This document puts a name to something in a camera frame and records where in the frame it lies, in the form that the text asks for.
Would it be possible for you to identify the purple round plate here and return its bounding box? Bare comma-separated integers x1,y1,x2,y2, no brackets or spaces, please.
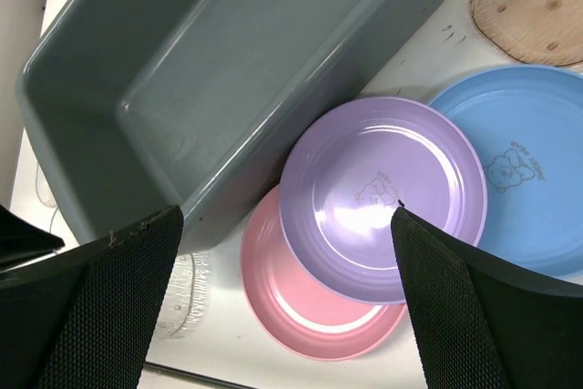
279,97,487,304

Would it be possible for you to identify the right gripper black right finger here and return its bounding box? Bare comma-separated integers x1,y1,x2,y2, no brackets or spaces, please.
391,204,582,388

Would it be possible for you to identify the clear textured round plate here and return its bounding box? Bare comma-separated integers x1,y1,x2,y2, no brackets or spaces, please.
154,251,211,340

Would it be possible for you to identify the pink round plate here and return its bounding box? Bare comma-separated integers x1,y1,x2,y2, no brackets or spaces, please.
240,187,406,362

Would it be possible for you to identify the grey plastic bin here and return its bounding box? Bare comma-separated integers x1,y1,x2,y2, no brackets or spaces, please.
17,0,444,252

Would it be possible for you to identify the blue round plate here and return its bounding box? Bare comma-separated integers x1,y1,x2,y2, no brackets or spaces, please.
430,66,582,278

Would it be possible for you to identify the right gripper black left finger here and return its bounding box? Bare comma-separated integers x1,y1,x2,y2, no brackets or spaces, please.
1,206,183,388

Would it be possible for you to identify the amber dotted glass plate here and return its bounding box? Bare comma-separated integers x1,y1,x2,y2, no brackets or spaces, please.
468,0,582,69

